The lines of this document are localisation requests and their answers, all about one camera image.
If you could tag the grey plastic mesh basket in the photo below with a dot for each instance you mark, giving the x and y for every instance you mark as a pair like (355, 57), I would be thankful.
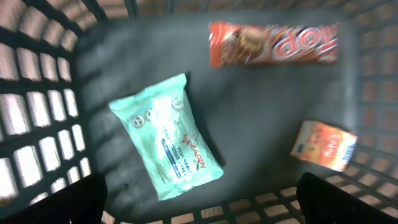
(62, 62)

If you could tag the orange small carton box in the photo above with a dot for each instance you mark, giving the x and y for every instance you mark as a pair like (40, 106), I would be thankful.
(324, 145)

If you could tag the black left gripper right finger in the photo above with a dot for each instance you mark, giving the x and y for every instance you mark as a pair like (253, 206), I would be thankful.
(322, 202)

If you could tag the red Top chocolate bar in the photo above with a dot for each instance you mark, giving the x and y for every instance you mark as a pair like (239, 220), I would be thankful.
(244, 44)

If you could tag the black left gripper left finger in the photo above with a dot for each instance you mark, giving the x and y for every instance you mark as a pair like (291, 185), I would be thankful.
(81, 202)

